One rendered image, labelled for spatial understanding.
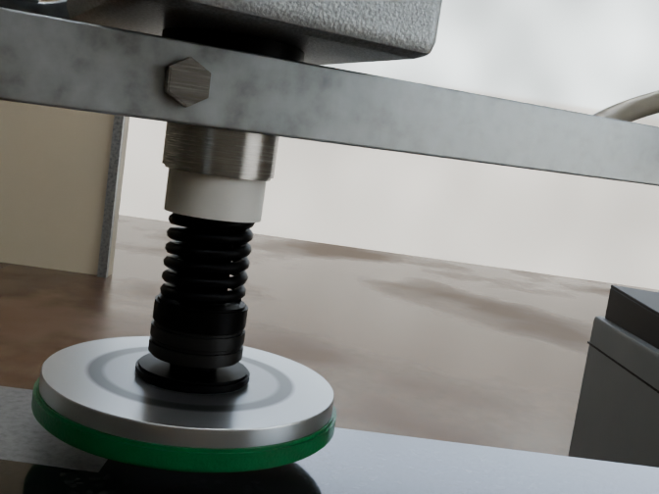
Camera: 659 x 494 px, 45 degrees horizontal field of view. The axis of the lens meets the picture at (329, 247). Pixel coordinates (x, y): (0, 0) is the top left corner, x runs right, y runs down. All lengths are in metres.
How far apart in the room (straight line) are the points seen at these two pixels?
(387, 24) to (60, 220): 5.11
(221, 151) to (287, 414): 0.18
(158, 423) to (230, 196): 0.16
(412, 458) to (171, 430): 0.23
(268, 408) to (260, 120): 0.19
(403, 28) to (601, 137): 0.24
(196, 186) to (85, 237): 4.99
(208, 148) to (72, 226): 5.02
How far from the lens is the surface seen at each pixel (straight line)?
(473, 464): 0.67
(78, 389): 0.55
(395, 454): 0.66
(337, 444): 0.66
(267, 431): 0.51
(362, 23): 0.49
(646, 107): 1.14
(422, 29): 0.52
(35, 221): 5.61
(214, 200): 0.54
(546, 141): 0.65
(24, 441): 0.61
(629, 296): 1.60
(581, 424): 1.73
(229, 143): 0.53
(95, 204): 5.48
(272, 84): 0.52
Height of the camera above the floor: 1.06
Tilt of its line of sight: 7 degrees down
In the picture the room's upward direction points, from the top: 8 degrees clockwise
